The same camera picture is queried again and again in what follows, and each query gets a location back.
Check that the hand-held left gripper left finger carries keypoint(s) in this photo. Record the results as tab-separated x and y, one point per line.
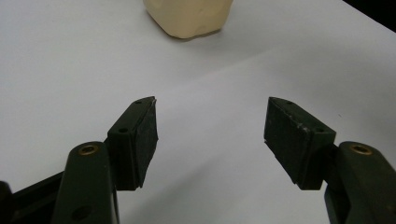
130	146

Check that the beige square pen holder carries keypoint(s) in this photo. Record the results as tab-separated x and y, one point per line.
190	15

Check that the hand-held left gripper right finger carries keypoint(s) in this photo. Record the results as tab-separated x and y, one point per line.
299	143

